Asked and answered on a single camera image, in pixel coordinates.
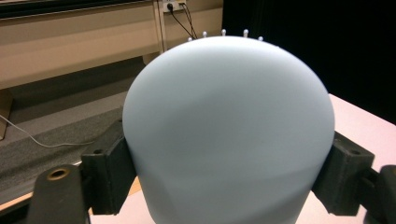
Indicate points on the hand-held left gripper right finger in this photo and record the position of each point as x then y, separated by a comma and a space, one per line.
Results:
345, 174

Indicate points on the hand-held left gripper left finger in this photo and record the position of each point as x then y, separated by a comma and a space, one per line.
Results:
107, 174

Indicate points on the light blue hairbrush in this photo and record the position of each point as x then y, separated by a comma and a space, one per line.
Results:
227, 124

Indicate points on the white table cover sheet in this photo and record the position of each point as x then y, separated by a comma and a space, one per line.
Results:
358, 124

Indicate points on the beige wooden bench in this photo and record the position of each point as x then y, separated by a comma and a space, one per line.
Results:
77, 46

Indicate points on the black curtain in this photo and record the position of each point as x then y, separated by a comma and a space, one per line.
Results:
311, 31

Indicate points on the white wall power socket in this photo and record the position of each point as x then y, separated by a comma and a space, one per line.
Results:
174, 4

